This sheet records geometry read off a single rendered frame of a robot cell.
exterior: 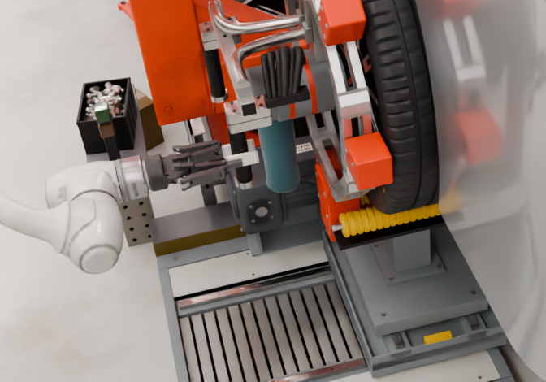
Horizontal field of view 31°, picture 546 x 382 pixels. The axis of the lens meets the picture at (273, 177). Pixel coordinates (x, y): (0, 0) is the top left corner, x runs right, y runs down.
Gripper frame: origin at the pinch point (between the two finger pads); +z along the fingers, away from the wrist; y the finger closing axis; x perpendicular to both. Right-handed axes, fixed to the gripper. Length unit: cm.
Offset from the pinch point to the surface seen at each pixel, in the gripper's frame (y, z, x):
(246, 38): -61, 12, -10
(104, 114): -53, -29, -18
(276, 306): -27, 5, -77
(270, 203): -39, 9, -49
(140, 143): -64, -23, -38
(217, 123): -91, 2, -56
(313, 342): -11, 11, -77
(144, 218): -73, -27, -72
